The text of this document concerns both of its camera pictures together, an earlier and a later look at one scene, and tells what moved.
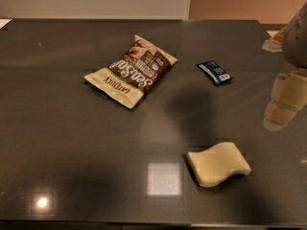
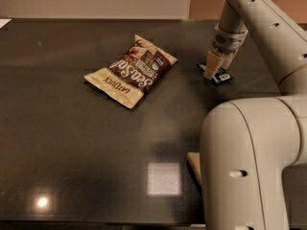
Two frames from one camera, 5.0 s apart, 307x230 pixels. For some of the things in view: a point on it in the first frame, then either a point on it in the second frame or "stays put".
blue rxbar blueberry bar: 215,73 stays put
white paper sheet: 4,22 stays put
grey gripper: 296,43 → 228,41
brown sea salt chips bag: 136,69 stays put
